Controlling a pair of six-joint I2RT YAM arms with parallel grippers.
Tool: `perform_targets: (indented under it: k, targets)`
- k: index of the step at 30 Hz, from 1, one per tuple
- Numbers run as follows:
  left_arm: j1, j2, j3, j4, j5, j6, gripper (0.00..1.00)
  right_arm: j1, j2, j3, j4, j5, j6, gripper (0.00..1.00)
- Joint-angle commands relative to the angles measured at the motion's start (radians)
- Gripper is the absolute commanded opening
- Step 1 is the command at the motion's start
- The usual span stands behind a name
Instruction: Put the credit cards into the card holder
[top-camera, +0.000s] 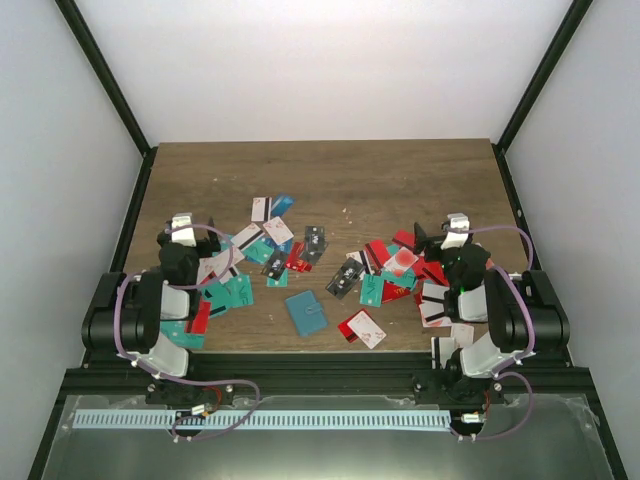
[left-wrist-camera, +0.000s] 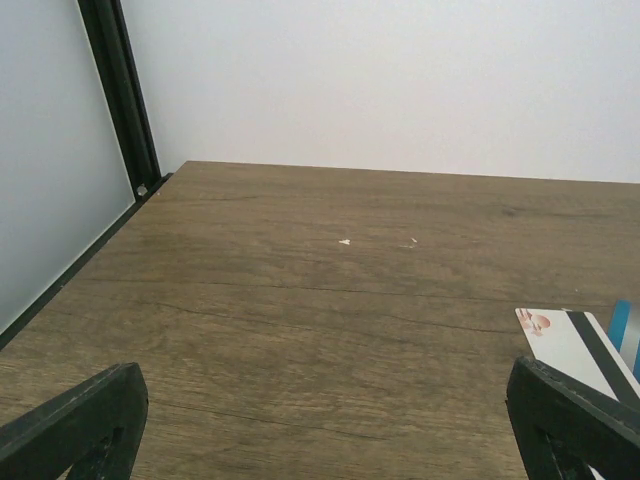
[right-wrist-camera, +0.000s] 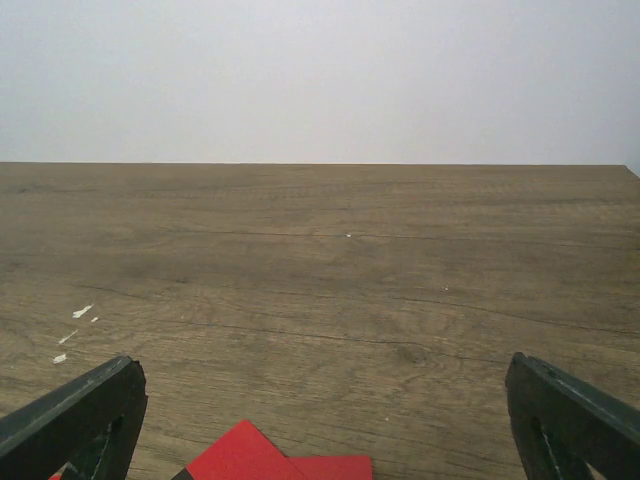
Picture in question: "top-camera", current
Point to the black VIP card centre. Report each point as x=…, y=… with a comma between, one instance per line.
x=345, y=278

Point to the white floral card front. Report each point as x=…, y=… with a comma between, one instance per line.
x=365, y=328

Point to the red card front left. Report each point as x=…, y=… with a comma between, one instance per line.
x=198, y=325

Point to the blue card top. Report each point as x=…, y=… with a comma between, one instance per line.
x=281, y=204

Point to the white card red circles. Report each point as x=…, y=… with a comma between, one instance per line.
x=400, y=262

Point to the teal vip card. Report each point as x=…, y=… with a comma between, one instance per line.
x=235, y=293
x=371, y=292

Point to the white card with black stripe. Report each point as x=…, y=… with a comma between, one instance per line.
x=261, y=209

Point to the light blue slotted cable duct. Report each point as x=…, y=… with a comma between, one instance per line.
x=402, y=420

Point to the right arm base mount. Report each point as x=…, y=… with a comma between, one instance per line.
x=449, y=391

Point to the blue leather card holder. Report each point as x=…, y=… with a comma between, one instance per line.
x=307, y=313

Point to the teal card front left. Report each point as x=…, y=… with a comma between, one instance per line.
x=176, y=332

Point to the white striped card edge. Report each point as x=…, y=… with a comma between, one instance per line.
x=442, y=349

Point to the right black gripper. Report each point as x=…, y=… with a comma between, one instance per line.
x=421, y=241

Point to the white floral card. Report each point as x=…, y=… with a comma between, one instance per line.
x=365, y=328
x=278, y=231

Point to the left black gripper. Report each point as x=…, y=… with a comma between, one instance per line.
x=208, y=249

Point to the teal VIP card centre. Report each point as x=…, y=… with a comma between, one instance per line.
x=371, y=292

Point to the white striped card right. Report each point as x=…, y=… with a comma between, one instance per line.
x=432, y=306

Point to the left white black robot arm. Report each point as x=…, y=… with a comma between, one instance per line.
x=125, y=314

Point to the black VIP card upper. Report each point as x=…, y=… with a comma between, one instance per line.
x=315, y=239

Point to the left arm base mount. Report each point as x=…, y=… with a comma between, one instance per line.
x=180, y=395

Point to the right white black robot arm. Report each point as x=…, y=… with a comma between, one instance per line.
x=463, y=286

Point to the black vip card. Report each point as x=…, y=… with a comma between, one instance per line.
x=315, y=239
x=345, y=278

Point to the red gold VIP card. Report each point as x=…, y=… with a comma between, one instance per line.
x=393, y=291

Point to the red VIP card centre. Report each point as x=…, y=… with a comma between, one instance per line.
x=300, y=259

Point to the teal VIP card left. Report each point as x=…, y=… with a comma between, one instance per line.
x=235, y=293

